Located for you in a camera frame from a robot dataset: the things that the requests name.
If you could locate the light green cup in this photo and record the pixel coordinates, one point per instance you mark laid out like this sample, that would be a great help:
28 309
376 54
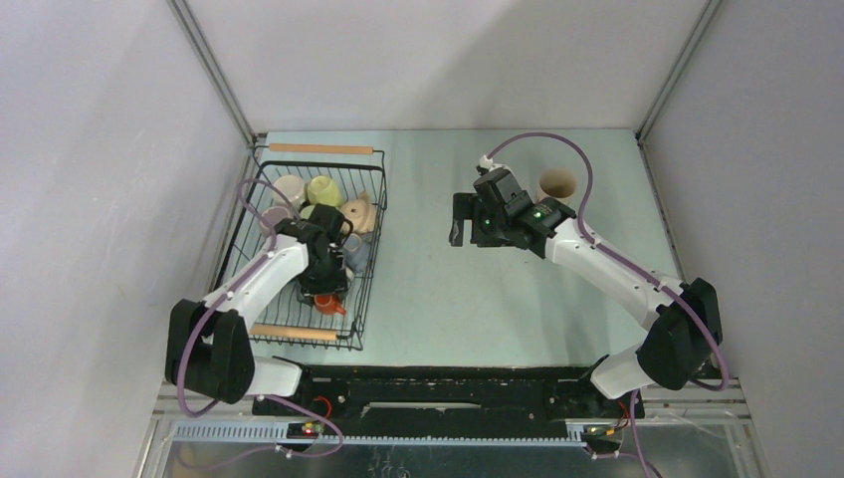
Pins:
307 212

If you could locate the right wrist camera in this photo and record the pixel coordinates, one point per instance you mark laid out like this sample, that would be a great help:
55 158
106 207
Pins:
485 165

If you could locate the mauve cup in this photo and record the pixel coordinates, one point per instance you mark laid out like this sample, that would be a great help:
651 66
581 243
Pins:
271 217

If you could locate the black wire dish rack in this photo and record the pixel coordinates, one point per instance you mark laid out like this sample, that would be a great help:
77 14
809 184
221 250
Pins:
291 318

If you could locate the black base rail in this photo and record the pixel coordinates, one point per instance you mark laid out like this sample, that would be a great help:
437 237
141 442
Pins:
459 403

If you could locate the seashell coral print mug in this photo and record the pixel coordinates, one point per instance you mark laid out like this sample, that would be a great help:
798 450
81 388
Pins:
557 183

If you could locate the small orange cup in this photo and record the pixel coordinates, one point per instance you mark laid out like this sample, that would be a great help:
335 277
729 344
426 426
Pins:
329 304

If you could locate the yellow-green cup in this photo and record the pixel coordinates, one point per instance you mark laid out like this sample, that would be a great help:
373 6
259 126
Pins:
324 190

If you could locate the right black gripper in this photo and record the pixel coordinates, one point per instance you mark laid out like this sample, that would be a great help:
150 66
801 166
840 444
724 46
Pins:
470 206

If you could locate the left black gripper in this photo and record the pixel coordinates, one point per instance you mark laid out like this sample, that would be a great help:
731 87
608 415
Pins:
336 284

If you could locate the grey-blue small cup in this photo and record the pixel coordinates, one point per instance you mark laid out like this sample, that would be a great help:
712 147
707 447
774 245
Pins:
356 250

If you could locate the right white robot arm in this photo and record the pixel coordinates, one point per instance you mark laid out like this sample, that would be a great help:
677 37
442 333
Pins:
682 320

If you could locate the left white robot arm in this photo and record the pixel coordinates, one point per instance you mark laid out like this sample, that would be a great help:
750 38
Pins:
208 347

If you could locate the peach teapot-shaped cup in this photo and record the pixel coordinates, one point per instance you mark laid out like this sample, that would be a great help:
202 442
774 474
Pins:
361 212

